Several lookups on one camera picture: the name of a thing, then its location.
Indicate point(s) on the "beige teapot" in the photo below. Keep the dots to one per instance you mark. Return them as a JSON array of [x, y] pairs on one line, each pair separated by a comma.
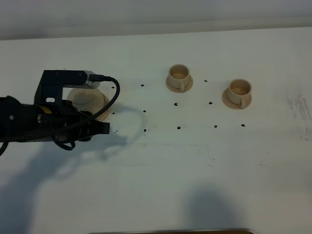
[[83, 95]]

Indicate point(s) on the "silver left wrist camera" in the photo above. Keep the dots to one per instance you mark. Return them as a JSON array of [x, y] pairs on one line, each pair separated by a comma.
[[53, 81]]

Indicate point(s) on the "beige teacup right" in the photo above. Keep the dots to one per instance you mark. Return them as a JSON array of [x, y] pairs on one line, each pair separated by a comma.
[[239, 93]]

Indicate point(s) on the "beige saucer right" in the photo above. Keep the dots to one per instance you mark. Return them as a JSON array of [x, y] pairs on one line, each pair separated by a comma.
[[229, 101]]

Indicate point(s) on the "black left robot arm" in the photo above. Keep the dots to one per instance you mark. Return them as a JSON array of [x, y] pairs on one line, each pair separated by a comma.
[[20, 122]]

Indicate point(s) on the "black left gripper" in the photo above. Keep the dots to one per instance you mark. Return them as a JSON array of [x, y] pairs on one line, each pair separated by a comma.
[[76, 122]]

